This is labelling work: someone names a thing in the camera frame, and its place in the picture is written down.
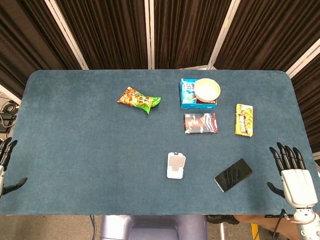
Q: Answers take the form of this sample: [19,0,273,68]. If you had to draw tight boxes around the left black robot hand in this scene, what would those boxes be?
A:
[0,136,28,199]

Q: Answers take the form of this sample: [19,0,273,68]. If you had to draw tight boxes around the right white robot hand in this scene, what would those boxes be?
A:
[266,141,319,209]

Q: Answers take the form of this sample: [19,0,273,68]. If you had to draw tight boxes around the black smartphone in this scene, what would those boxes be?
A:
[213,157,253,193]

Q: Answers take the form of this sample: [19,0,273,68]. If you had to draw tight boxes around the purple robot base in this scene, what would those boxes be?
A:
[99,214,208,240]

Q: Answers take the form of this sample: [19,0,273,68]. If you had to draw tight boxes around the white plastic phone stand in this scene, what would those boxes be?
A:
[166,151,187,180]

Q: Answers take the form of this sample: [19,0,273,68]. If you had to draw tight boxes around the blue table mat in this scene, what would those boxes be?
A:
[0,69,320,217]

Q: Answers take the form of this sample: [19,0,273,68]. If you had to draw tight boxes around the black shoe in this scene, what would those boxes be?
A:
[206,214,241,226]

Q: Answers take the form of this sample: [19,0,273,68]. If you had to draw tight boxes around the yellow snack box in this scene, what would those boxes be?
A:
[234,103,254,137]

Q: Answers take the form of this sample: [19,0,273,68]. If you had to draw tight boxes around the brown curtain screen panel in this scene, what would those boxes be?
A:
[0,0,85,100]
[44,0,154,70]
[286,39,320,161]
[208,0,320,73]
[149,0,241,70]

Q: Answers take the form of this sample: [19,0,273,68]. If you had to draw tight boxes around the black red card box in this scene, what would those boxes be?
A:
[183,112,219,135]

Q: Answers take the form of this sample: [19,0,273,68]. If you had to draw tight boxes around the cream bowl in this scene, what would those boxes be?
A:
[194,77,222,103]

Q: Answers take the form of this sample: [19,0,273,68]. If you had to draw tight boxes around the green orange snack bag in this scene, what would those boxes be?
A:
[116,86,162,115]

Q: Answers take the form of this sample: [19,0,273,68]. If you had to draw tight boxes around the blue snack box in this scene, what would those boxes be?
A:
[179,78,218,110]

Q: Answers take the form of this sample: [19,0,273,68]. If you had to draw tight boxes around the black floor cables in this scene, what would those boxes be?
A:
[0,97,19,134]

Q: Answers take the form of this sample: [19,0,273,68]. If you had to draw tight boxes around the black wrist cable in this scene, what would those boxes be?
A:
[271,208,289,240]

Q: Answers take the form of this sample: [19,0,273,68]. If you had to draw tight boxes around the blue cable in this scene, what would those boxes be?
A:
[89,214,98,240]

